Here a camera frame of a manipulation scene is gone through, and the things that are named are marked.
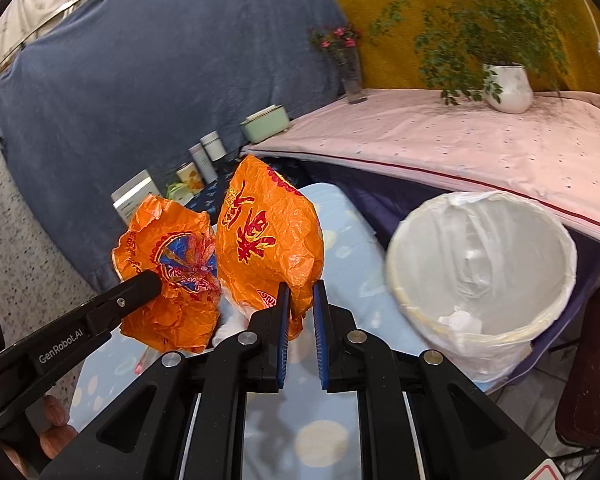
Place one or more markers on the white bin with plastic liner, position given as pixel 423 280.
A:
pixel 480 260

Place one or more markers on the person's left hand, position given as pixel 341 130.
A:
pixel 57 422

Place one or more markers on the green packet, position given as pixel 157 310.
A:
pixel 176 192

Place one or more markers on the white carton flower print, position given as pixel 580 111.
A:
pixel 132 195

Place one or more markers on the green plant in white pot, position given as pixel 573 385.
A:
pixel 510 87

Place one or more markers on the orange wrapper blue print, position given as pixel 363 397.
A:
pixel 180 320

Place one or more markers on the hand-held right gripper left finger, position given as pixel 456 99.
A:
pixel 282 332

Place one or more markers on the metal rail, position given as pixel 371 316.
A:
pixel 75 2

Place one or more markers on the pale green box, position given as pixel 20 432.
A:
pixel 262 127

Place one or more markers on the glass vase with pink flowers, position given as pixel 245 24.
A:
pixel 352 77

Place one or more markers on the yellow printed tin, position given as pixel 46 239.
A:
pixel 189 177

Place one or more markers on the blue blanket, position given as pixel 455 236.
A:
pixel 155 85

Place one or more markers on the white canister pink band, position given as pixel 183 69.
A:
pixel 202 162

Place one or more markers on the light blue spotted cloth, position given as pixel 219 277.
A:
pixel 350 260

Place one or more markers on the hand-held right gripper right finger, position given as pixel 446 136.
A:
pixel 322 335

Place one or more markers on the white cloth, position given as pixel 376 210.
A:
pixel 32 10

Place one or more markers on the orange wrapper red yellow print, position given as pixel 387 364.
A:
pixel 265 240

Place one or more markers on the dark red furniture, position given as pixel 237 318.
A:
pixel 590 360

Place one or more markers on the white crumpled paper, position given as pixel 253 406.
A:
pixel 457 321

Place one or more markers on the white crumpled tissue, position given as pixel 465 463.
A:
pixel 235 324

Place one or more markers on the navy printed cloth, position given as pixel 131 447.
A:
pixel 365 200

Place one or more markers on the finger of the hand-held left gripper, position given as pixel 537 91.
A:
pixel 130 295

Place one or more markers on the pink cloth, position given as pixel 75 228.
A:
pixel 430 135

